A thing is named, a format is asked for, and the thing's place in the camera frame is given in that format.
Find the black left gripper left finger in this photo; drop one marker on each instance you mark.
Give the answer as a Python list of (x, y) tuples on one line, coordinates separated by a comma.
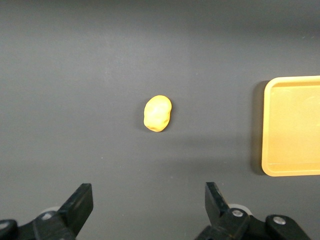
[(72, 212)]

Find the yellow potato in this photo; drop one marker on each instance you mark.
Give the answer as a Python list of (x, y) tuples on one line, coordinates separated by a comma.
[(157, 113)]

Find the yellow plastic tray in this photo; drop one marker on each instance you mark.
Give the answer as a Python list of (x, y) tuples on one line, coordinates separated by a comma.
[(292, 125)]

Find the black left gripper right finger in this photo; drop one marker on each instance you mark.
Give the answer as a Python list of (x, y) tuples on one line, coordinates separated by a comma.
[(217, 207)]

